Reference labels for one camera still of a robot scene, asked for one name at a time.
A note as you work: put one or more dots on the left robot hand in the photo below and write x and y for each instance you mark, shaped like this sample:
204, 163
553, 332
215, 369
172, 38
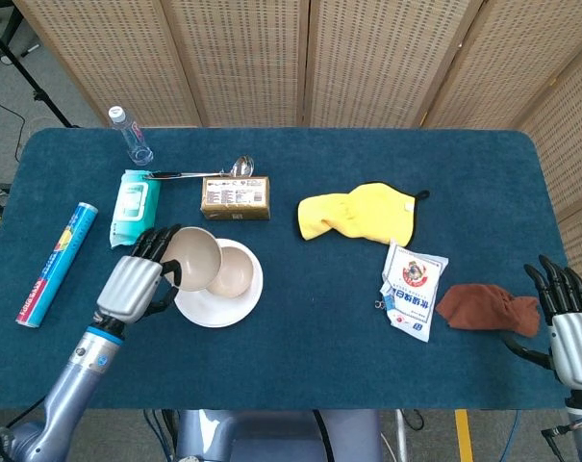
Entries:
129, 286

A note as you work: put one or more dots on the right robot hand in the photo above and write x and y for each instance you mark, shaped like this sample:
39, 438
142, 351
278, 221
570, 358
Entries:
567, 317

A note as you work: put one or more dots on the beige plastic bowl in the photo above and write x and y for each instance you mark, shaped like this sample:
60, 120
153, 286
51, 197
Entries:
233, 274
194, 260

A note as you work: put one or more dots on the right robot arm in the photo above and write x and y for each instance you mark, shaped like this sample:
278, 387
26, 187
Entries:
581, 423

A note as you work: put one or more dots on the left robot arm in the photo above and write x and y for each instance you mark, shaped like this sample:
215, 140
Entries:
64, 385

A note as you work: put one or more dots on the blue cling film roll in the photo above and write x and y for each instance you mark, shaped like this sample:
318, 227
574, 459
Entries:
55, 264

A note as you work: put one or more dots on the green wet wipes pack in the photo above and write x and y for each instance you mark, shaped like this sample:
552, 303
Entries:
134, 207

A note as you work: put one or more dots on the brown cloth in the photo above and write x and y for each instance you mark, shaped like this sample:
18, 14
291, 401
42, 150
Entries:
488, 308

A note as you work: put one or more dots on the white round plate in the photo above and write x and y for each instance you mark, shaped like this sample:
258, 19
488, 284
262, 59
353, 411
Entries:
213, 310

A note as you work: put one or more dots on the gold tissue pack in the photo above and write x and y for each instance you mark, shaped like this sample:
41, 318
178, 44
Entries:
235, 197

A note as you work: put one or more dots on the clear plastic water bottle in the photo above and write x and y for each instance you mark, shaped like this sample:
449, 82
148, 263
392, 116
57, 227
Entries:
134, 139

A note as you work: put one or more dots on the white sugar bag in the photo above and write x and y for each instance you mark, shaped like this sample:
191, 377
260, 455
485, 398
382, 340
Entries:
413, 289

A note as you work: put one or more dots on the blue binder clip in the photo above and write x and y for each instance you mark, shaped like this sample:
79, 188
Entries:
386, 303

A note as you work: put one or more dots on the grey robot torso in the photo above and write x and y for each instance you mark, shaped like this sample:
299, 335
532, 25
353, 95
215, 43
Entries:
271, 433

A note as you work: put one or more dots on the yellow microfibre cloth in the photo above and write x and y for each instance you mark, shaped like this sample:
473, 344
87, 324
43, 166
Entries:
358, 212

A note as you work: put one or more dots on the black tripod stand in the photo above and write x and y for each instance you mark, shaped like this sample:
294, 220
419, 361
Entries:
26, 72

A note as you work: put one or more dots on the wicker folding screen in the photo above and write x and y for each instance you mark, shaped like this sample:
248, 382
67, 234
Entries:
252, 62

